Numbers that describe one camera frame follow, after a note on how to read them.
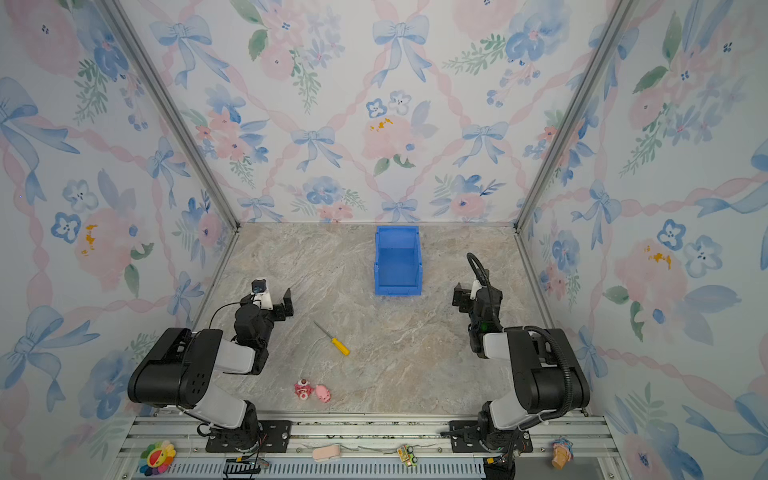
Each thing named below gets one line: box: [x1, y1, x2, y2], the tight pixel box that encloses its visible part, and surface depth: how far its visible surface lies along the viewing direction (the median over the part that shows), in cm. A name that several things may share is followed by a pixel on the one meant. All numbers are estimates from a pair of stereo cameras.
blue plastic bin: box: [374, 225, 423, 296], surface depth 108 cm
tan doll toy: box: [551, 437, 574, 470], surface depth 71 cm
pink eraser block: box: [312, 444, 341, 462], surface depth 72 cm
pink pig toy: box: [315, 385, 331, 403], surface depth 81 cm
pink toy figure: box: [294, 378, 314, 401], surface depth 80 cm
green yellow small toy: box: [397, 444, 418, 467], surface depth 71 cm
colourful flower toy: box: [139, 440, 177, 476], surface depth 72 cm
